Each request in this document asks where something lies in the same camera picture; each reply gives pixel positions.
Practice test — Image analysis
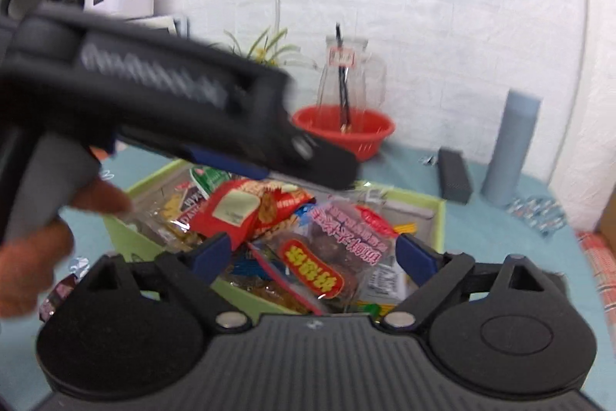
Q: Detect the small black box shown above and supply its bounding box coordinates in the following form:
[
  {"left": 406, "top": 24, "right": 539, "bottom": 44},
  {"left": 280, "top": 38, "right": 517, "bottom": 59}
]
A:
[{"left": 437, "top": 147, "right": 475, "bottom": 204}]

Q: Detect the dark brown snack packet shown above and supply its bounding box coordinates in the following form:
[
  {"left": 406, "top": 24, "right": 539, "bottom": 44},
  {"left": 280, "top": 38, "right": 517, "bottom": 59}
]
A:
[{"left": 38, "top": 273, "right": 80, "bottom": 322}]

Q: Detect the lime green cardboard box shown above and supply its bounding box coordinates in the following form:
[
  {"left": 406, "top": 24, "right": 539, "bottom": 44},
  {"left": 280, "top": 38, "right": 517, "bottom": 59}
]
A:
[{"left": 103, "top": 158, "right": 446, "bottom": 315}]

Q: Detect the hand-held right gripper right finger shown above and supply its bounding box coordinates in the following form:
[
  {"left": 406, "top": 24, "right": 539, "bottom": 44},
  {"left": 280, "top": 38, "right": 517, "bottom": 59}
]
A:
[{"left": 380, "top": 234, "right": 573, "bottom": 332}]

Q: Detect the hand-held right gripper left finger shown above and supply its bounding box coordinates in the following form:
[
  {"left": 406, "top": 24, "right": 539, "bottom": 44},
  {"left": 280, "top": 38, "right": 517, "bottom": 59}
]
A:
[{"left": 77, "top": 232, "right": 253, "bottom": 331}]

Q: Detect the teal tablecloth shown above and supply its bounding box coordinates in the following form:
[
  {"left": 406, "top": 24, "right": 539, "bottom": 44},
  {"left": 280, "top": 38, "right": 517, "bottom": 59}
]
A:
[{"left": 0, "top": 141, "right": 616, "bottom": 393}]

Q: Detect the black straw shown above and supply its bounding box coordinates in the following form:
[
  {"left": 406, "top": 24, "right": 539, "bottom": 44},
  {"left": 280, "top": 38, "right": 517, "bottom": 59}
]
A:
[{"left": 334, "top": 23, "right": 353, "bottom": 135}]

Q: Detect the clear brown cake packet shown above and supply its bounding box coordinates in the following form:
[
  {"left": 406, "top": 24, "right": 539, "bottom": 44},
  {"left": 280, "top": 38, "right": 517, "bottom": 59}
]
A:
[{"left": 269, "top": 196, "right": 410, "bottom": 310}]

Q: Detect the red plastic basket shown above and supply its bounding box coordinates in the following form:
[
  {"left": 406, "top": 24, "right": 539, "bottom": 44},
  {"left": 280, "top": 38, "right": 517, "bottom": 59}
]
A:
[{"left": 291, "top": 104, "right": 396, "bottom": 161}]

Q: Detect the clear packet red oval label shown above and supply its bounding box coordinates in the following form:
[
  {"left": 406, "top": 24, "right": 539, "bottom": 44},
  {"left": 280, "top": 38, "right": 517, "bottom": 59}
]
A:
[{"left": 356, "top": 204, "right": 400, "bottom": 238}]

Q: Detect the green white snack packet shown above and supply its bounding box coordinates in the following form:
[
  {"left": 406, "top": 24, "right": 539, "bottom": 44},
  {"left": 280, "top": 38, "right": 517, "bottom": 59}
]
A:
[{"left": 190, "top": 165, "right": 232, "bottom": 200}]

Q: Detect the plaid tablecloth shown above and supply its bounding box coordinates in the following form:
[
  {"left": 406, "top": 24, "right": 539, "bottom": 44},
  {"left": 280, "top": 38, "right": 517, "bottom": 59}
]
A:
[{"left": 575, "top": 230, "right": 616, "bottom": 310}]

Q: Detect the red snack packet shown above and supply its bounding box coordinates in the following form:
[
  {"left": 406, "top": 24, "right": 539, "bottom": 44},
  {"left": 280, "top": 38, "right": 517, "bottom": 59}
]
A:
[{"left": 192, "top": 179, "right": 316, "bottom": 250}]

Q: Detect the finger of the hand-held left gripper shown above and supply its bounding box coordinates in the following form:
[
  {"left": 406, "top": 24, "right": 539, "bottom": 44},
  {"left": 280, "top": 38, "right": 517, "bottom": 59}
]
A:
[
  {"left": 185, "top": 146, "right": 270, "bottom": 181},
  {"left": 284, "top": 124, "right": 361, "bottom": 189}
]

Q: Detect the glass pitcher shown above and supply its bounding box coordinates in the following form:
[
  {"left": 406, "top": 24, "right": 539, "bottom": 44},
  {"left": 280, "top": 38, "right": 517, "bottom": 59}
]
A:
[{"left": 315, "top": 34, "right": 388, "bottom": 135}]

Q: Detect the black snack packet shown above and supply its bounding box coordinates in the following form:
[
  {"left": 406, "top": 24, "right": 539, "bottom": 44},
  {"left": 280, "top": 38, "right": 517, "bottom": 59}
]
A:
[{"left": 164, "top": 185, "right": 203, "bottom": 229}]

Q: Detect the person's left hand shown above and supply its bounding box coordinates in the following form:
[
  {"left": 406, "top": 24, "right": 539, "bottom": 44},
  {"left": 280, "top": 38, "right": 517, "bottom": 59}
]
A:
[{"left": 0, "top": 177, "right": 136, "bottom": 320}]

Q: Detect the flower plant in glass vase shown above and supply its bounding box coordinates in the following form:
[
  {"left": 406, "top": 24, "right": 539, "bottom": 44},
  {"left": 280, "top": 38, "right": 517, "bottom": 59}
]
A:
[{"left": 224, "top": 26, "right": 313, "bottom": 70}]

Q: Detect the grey thermos bottle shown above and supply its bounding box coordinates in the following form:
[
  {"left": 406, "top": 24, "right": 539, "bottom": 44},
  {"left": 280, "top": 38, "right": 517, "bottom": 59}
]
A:
[{"left": 481, "top": 88, "right": 544, "bottom": 207}]

